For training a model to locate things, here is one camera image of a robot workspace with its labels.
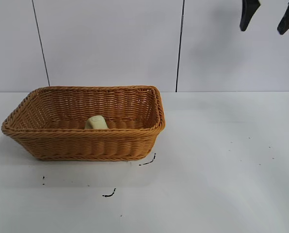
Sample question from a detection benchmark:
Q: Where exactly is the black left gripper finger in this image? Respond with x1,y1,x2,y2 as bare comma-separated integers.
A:
240,0,261,32

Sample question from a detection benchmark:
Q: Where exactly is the pale yellow egg yolk pastry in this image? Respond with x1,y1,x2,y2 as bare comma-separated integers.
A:
84,116,109,131

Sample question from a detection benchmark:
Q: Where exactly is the brown woven wicker basket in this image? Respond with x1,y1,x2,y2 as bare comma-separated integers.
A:
1,84,166,162

